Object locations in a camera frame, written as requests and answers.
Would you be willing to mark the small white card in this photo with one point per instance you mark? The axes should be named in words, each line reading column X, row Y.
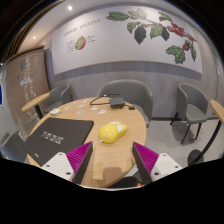
column 80, row 112
column 102, row 112

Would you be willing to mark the black box device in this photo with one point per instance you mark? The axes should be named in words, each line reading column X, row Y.
column 115, row 102

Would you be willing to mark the grey chair near left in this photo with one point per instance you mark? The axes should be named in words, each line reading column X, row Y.
column 12, row 147

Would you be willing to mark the grey chair behind table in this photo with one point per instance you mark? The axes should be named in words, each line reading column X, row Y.
column 134, row 92

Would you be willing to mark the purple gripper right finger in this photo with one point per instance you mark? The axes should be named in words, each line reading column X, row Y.
column 153, row 166

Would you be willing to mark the small round side table left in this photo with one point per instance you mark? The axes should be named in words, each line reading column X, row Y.
column 34, row 103

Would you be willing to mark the grey chair on right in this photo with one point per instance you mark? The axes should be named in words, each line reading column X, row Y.
column 192, row 105

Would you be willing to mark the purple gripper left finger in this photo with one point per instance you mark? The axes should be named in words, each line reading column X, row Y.
column 71, row 166

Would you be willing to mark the yellow computer mouse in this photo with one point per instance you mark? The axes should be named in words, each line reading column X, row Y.
column 112, row 131

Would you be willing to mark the white small box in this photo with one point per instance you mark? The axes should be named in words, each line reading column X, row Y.
column 55, row 112

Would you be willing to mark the grey chair on left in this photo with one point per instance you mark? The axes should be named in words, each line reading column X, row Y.
column 58, row 96

